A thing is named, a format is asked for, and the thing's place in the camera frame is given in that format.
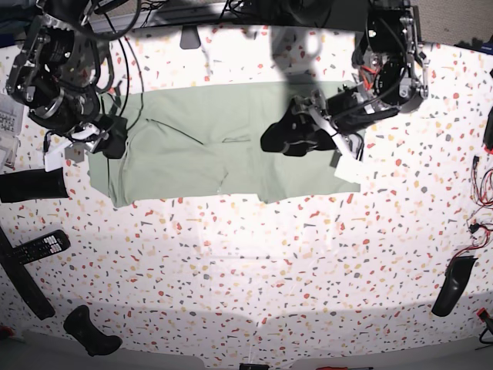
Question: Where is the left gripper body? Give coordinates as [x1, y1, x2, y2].
[325, 86, 399, 134]

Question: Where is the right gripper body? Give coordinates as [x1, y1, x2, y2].
[29, 82, 100, 133]

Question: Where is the light green T-shirt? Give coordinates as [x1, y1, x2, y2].
[89, 82, 360, 207]

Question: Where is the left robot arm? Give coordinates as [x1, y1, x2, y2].
[260, 1, 429, 160]

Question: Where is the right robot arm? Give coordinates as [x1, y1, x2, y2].
[5, 1, 142, 160]

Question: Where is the clear plastic parts box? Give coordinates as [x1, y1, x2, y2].
[1, 94, 24, 168]

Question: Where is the black cylindrical roll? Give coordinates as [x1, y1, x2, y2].
[0, 168, 69, 204]

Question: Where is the black TV remote control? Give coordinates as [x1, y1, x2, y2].
[12, 230, 71, 265]

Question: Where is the red black device right edge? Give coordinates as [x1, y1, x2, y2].
[482, 108, 493, 154]

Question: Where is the long black bar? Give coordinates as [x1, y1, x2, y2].
[1, 230, 55, 320]

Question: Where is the black game controller grip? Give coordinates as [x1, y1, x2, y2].
[63, 305, 122, 357]

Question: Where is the small black box bottom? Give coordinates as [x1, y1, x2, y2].
[239, 363, 270, 370]

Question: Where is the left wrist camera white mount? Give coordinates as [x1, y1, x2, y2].
[292, 91, 364, 185]

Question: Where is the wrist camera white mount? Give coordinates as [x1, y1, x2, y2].
[42, 123, 109, 173]
[292, 91, 364, 185]

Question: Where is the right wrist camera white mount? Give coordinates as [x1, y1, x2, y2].
[42, 123, 109, 173]

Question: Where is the red black wire bundle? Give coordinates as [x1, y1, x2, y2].
[451, 155, 493, 271]

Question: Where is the black curved handle right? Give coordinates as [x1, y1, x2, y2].
[431, 256, 477, 318]

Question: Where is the red handled screwdriver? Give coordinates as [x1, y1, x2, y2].
[316, 366, 374, 370]

